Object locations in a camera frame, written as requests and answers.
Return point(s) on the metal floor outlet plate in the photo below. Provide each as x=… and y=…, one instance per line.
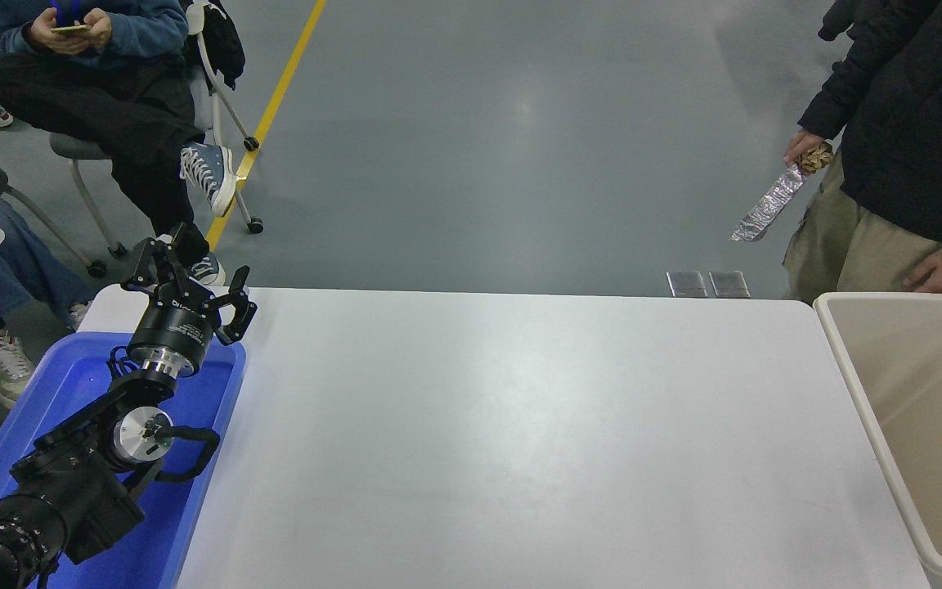
x=728, y=284
x=687, y=284

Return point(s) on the tan paper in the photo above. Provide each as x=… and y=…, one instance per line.
x=816, y=158

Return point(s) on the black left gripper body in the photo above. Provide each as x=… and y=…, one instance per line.
x=172, y=331

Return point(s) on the mobile phone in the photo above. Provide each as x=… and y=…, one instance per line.
x=70, y=29

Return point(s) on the white frame wheeled chair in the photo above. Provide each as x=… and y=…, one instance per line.
x=78, y=147

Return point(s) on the standing person's right hand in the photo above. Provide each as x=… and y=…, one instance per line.
x=802, y=146

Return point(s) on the dark coats on chair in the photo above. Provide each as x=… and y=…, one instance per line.
x=835, y=16

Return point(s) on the large pale plastic bin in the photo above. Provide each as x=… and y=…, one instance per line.
x=912, y=409

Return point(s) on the standing person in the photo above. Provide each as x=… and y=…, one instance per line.
x=912, y=123

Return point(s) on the seated person's right hand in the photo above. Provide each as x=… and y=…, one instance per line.
x=44, y=29

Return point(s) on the foil tray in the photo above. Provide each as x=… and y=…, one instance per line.
x=769, y=204

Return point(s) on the seated person with phone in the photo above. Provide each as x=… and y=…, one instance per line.
x=111, y=98

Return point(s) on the blue plastic tray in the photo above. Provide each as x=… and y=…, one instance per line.
x=193, y=458

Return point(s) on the seated person in jeans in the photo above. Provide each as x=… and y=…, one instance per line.
x=5, y=262

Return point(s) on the black jacket on chair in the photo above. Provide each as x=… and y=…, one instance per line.
x=226, y=45

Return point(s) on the seated person's left hand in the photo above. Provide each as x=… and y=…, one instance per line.
x=101, y=24

